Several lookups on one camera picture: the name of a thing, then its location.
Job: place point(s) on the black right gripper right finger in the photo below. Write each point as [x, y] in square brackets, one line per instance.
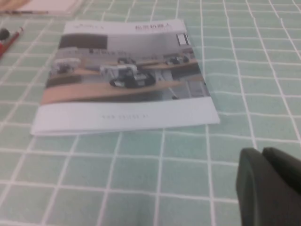
[289, 183]

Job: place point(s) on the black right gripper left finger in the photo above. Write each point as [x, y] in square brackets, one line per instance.
[254, 188]

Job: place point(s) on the red pencil with eraser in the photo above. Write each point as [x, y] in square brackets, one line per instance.
[13, 38]

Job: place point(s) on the green checked tablecloth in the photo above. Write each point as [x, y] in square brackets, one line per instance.
[141, 176]

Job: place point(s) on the robot lab photo brochure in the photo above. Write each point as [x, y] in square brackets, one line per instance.
[127, 70]

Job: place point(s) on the desert photo brochure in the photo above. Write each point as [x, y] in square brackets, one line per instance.
[47, 5]

